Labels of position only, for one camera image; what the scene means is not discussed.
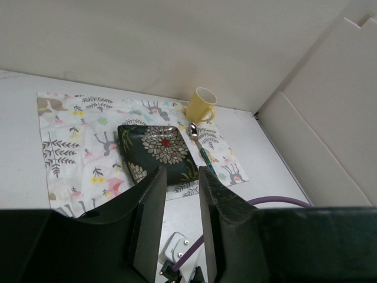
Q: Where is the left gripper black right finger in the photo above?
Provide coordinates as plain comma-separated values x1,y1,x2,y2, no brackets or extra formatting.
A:
199,167,376,282

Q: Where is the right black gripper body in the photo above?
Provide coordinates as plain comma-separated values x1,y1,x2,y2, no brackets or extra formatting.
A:
158,261,209,283

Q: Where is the spoon with teal handle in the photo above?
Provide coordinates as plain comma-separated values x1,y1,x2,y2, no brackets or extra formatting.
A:
187,122,216,174

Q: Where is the black floral square plate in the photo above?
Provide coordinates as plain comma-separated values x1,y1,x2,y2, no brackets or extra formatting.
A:
117,125,199,186

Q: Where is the yellow ceramic mug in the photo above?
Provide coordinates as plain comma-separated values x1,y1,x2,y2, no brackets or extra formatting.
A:
186,87,217,123

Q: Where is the white floral cloth napkin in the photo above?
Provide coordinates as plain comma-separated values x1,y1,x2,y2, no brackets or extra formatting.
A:
37,93,248,218

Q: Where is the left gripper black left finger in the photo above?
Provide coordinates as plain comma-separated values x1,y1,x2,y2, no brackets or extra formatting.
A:
1,167,167,282

